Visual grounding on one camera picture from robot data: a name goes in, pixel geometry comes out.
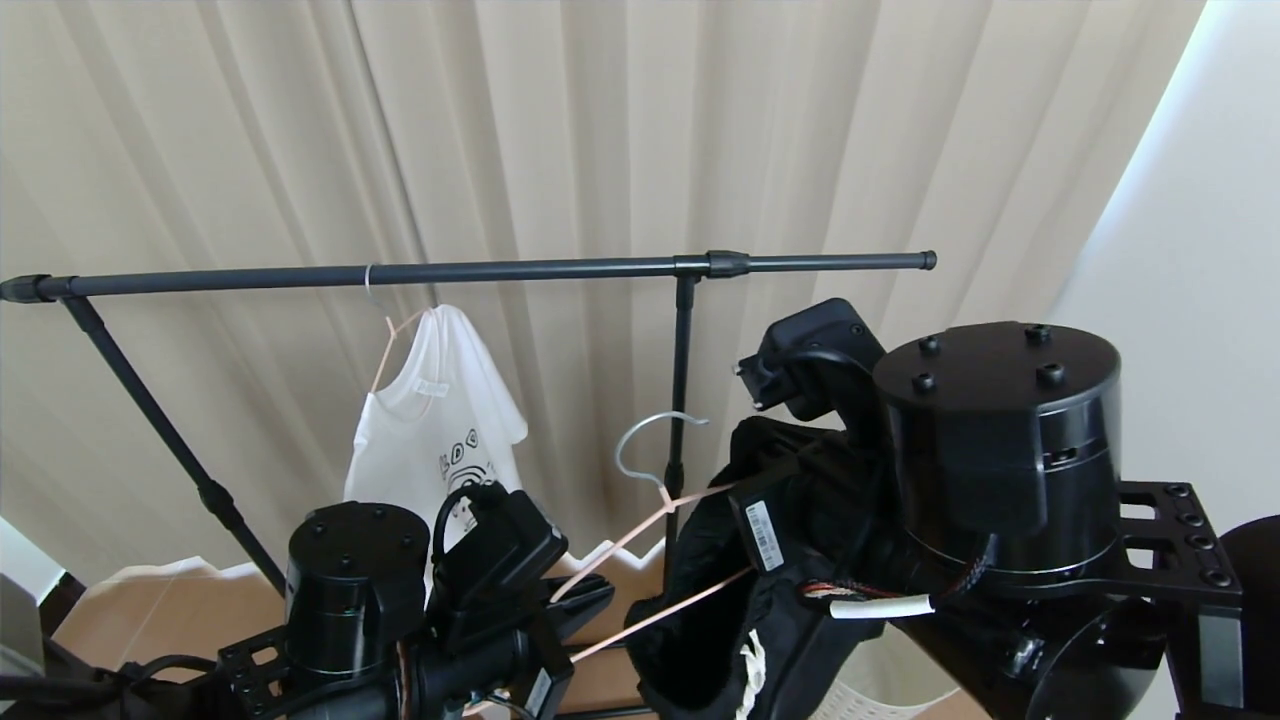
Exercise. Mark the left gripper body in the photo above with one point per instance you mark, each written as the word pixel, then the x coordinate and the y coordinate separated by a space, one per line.
pixel 480 670

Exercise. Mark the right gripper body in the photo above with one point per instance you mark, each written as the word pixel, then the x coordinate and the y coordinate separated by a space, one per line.
pixel 765 530

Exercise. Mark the black garment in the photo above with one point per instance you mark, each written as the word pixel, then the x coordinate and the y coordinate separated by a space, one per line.
pixel 700 620

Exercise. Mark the pink clothes hanger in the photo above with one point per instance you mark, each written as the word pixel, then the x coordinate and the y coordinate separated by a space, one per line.
pixel 640 525
pixel 385 350

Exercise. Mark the white printed t-shirt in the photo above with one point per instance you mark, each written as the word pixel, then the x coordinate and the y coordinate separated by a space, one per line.
pixel 430 440

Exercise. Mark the white laundry basket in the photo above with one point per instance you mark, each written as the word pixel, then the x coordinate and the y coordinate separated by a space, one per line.
pixel 880 700

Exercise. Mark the black clothes rack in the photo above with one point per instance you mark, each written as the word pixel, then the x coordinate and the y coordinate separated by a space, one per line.
pixel 450 272

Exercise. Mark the beige curtain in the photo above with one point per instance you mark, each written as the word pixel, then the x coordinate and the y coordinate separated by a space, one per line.
pixel 800 120

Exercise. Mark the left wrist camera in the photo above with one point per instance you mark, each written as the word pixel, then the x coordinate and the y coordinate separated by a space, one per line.
pixel 500 560

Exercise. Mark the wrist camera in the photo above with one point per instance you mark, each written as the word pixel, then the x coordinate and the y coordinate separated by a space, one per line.
pixel 810 360
pixel 500 560

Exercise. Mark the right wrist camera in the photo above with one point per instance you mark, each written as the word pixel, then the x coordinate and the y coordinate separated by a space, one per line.
pixel 810 360

